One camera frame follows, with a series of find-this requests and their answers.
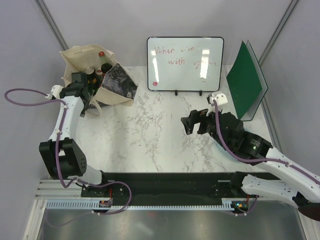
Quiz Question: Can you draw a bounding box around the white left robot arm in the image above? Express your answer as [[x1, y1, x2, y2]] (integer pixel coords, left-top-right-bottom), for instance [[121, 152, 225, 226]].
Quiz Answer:
[[39, 72, 110, 197]]

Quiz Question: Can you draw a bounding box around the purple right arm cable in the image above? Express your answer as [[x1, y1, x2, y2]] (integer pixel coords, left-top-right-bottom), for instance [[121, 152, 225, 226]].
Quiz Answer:
[[212, 99, 320, 186]]

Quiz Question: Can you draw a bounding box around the small whiteboard black frame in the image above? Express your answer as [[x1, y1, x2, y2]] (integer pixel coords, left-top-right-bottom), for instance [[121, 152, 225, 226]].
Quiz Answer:
[[146, 36, 225, 94]]

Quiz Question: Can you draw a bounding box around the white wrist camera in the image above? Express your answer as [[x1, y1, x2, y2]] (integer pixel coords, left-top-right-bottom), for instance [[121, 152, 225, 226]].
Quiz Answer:
[[45, 85, 64, 100], [206, 91, 228, 115]]

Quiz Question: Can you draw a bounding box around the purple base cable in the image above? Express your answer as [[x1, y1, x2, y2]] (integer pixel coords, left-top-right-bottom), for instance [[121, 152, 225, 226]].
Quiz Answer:
[[231, 194, 258, 217], [46, 181, 132, 228]]

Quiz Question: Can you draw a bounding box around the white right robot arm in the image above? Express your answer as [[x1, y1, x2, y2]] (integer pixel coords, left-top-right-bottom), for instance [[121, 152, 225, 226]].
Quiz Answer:
[[181, 109, 320, 221]]

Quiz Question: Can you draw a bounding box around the green folder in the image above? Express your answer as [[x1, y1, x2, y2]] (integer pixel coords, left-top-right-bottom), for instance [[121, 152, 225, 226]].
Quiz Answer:
[[226, 41, 269, 122]]

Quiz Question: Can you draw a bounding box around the white slotted cable duct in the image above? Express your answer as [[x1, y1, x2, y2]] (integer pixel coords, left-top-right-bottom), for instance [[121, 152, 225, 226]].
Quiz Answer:
[[46, 199, 249, 211]]

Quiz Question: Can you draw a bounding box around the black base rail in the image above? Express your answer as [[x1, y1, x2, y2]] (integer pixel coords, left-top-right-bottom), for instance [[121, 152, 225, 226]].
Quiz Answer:
[[81, 172, 247, 205]]

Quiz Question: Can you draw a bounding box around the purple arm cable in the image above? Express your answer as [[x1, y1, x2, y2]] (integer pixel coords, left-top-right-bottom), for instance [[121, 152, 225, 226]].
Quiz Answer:
[[212, 99, 320, 186], [4, 88, 76, 189]]

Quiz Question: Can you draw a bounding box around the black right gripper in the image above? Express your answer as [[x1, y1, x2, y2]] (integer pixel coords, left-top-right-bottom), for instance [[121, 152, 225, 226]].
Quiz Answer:
[[180, 104, 231, 151]]

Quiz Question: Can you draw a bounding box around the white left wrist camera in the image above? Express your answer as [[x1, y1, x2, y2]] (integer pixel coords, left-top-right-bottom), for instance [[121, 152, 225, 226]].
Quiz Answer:
[[45, 85, 64, 100]]

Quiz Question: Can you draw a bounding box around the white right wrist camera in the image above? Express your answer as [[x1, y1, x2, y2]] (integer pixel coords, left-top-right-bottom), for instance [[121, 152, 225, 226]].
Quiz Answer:
[[206, 91, 228, 115]]

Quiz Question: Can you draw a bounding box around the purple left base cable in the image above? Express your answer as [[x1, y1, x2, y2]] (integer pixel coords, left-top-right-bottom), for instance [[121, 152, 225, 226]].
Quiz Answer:
[[46, 181, 132, 228]]

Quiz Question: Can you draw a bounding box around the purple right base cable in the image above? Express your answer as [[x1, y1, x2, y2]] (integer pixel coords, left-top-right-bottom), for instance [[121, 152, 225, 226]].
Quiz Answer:
[[231, 194, 258, 217]]

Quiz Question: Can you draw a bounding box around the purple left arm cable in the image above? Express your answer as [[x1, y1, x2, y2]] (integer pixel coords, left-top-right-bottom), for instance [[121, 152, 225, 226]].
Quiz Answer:
[[4, 88, 76, 189]]

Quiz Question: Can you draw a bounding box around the beige canvas tote bag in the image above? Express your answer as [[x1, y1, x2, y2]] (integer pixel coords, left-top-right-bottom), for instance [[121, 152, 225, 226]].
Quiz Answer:
[[60, 44, 138, 116]]

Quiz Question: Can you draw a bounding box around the Coca-Cola glass bottle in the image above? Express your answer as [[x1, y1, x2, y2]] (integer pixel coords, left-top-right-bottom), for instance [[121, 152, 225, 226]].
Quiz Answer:
[[98, 51, 113, 75]]

